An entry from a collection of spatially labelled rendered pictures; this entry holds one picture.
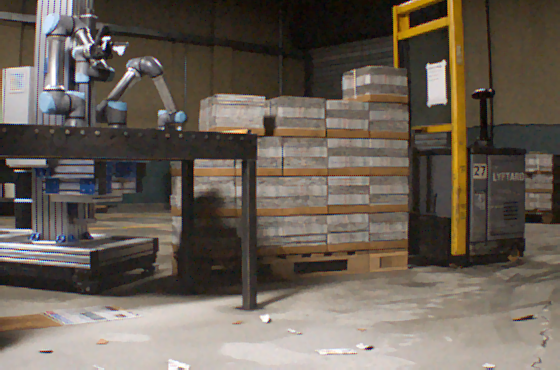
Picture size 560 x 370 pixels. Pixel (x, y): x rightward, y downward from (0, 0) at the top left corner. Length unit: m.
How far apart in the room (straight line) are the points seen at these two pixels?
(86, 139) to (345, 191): 1.99
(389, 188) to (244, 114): 1.06
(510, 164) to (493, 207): 0.33
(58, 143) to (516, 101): 8.62
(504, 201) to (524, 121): 5.76
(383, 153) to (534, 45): 6.41
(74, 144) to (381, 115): 2.26
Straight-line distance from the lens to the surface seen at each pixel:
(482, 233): 4.61
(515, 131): 10.48
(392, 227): 4.37
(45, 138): 2.58
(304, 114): 4.08
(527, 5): 10.62
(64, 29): 3.66
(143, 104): 11.30
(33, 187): 4.01
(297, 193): 4.04
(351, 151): 4.21
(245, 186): 3.09
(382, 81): 4.36
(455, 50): 4.48
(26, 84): 4.02
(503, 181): 4.71
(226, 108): 3.89
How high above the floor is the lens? 0.63
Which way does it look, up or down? 1 degrees up
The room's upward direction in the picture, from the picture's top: straight up
